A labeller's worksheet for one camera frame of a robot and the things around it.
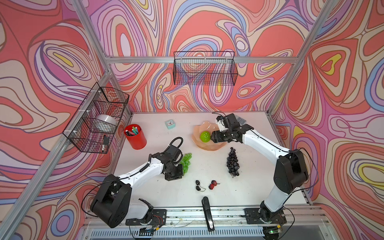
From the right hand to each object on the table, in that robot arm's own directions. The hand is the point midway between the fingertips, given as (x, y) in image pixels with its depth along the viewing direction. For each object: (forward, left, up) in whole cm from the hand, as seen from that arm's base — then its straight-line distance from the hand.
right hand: (216, 139), depth 89 cm
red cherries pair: (-22, +3, -11) cm, 25 cm away
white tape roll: (-2, +57, +21) cm, 60 cm away
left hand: (-18, +20, -8) cm, 28 cm away
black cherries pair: (-24, +12, -11) cm, 29 cm away
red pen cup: (+4, +50, +1) cm, 50 cm away
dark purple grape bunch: (-13, -9, -8) cm, 18 cm away
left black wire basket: (-3, +63, +19) cm, 66 cm away
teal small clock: (+22, +31, -9) cm, 39 cm away
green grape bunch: (-10, +19, -8) cm, 23 cm away
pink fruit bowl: (+2, +3, -11) cm, 11 cm away
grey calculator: (+23, -23, -10) cm, 34 cm away
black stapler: (-39, +8, -8) cm, 40 cm away
